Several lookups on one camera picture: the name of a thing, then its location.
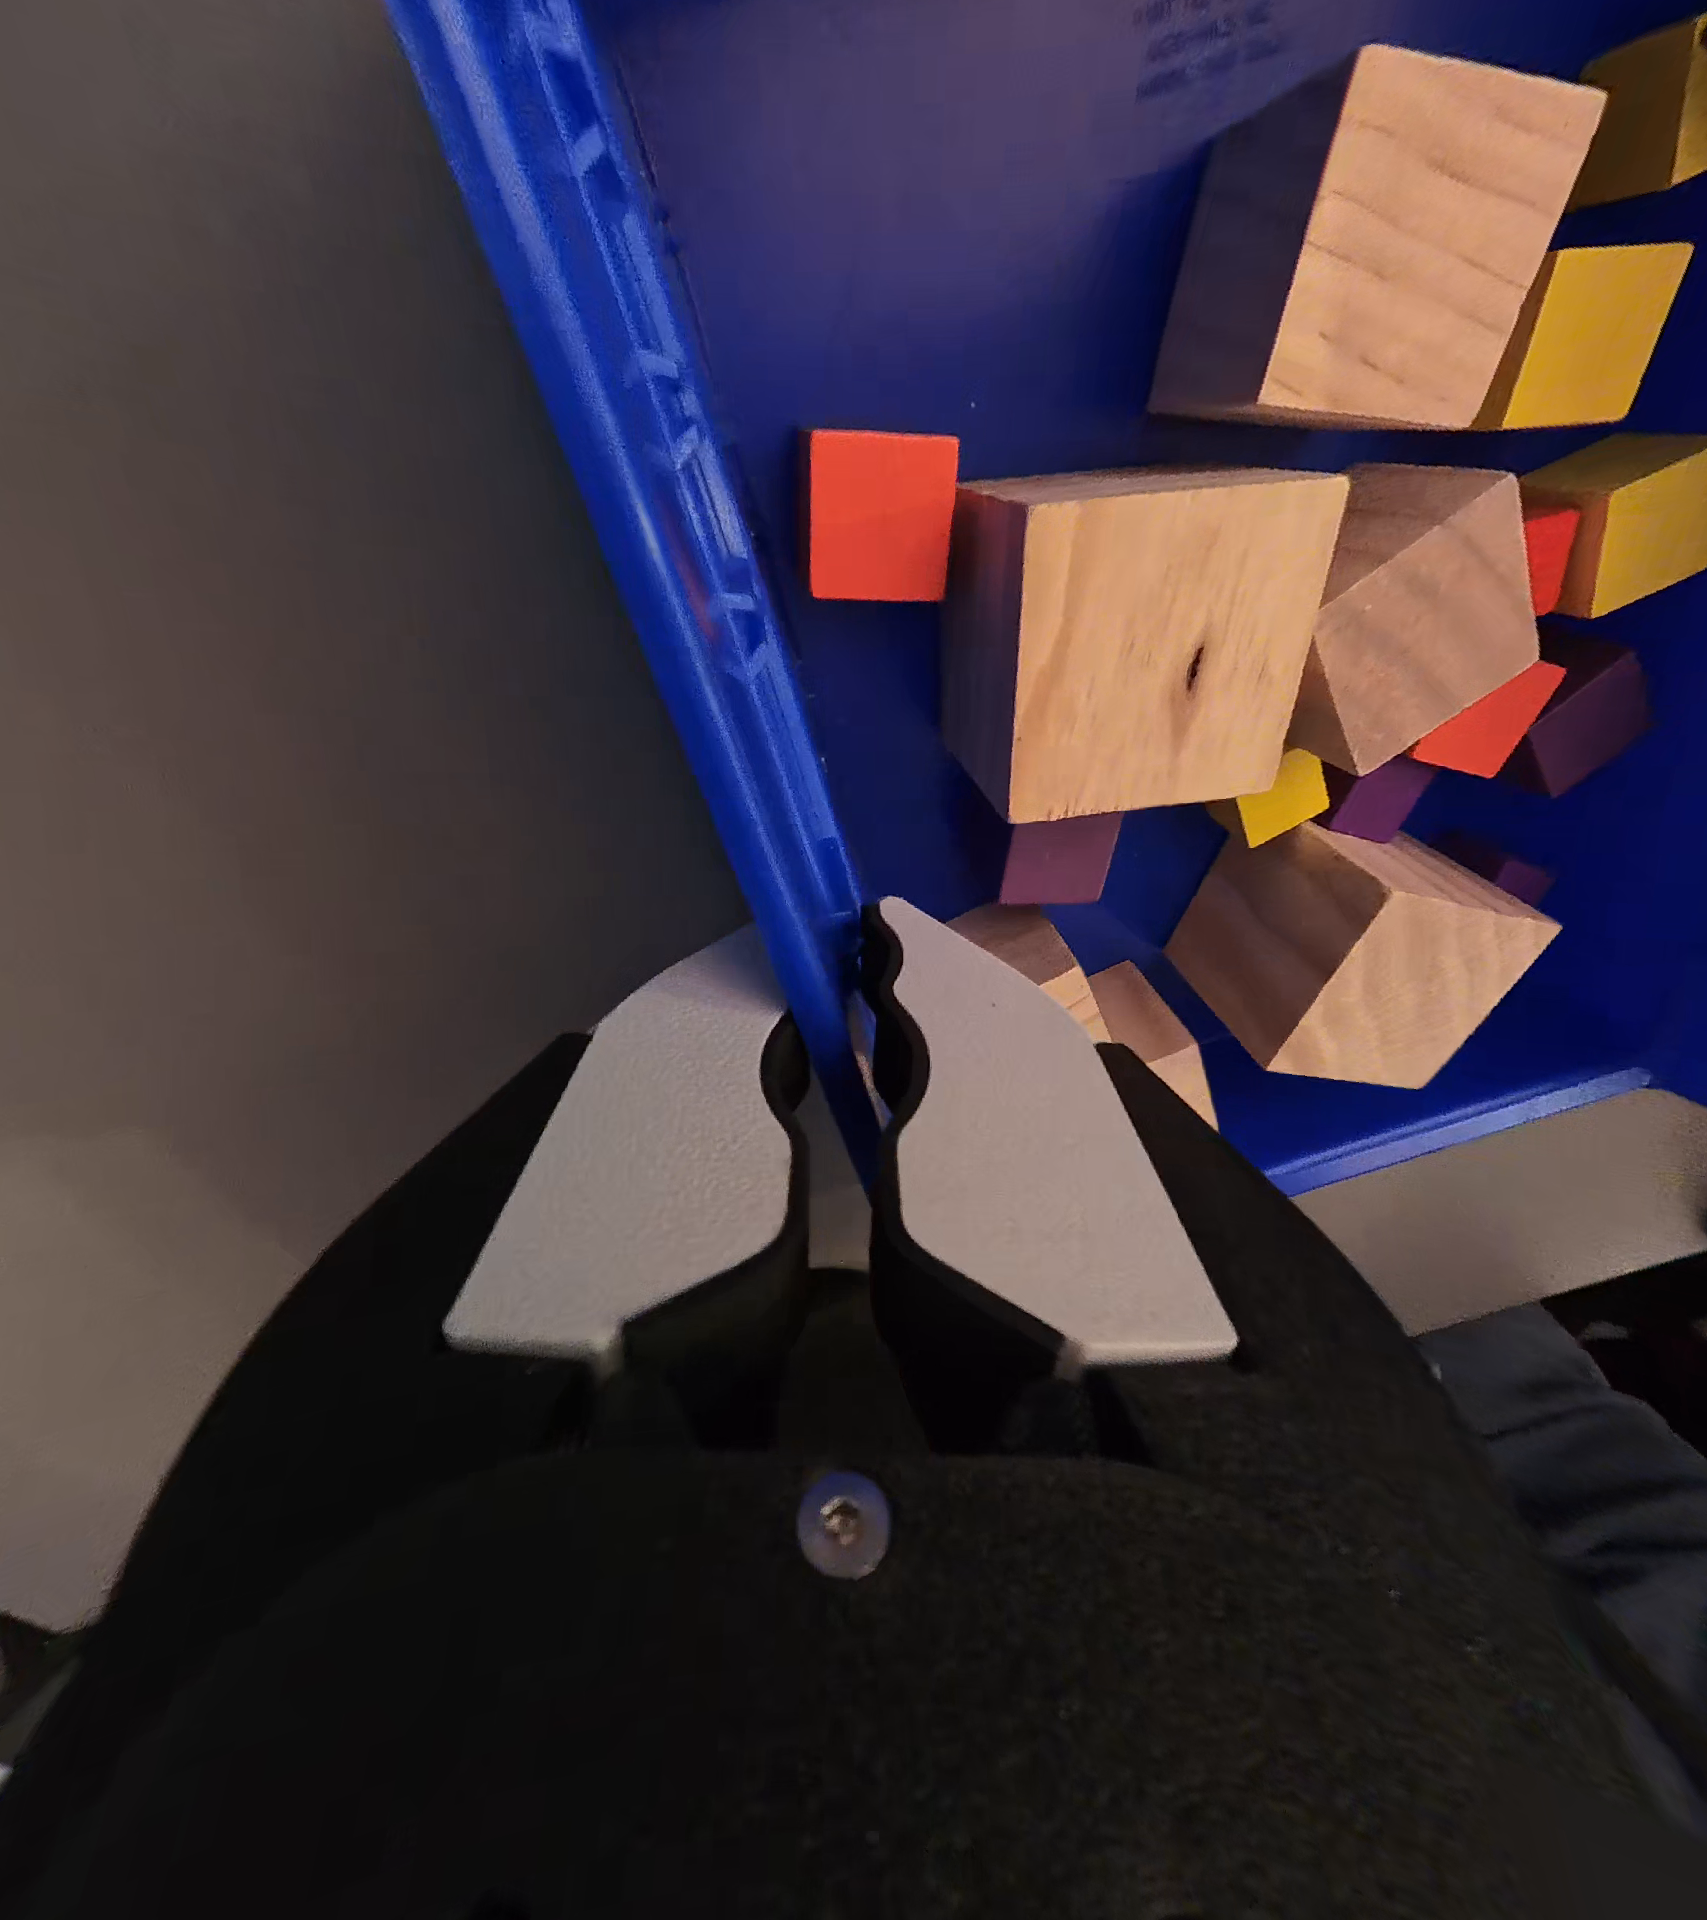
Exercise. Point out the blue plastic box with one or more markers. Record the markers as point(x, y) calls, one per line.
point(944, 224)

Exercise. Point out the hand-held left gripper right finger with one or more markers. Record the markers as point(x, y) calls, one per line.
point(1048, 1200)

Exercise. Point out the pile of wooden cubes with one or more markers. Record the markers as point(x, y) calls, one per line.
point(1138, 644)

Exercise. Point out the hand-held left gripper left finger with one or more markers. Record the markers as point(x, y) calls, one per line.
point(628, 1184)

